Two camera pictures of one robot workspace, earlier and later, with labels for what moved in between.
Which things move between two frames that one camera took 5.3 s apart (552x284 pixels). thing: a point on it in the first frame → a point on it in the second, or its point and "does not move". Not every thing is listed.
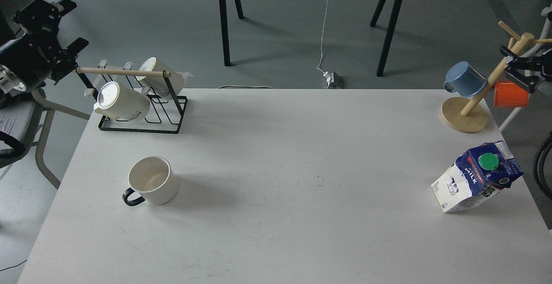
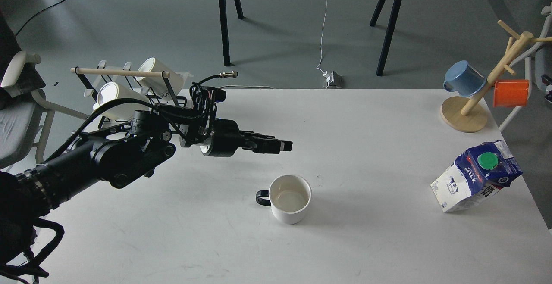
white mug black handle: [155, 179] → [290, 195]
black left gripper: [40, 21] → [224, 138]
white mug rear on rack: [159, 85] does not move
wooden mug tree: [469, 114] does not move
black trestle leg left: [223, 4] does not move
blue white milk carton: [480, 173] does not move
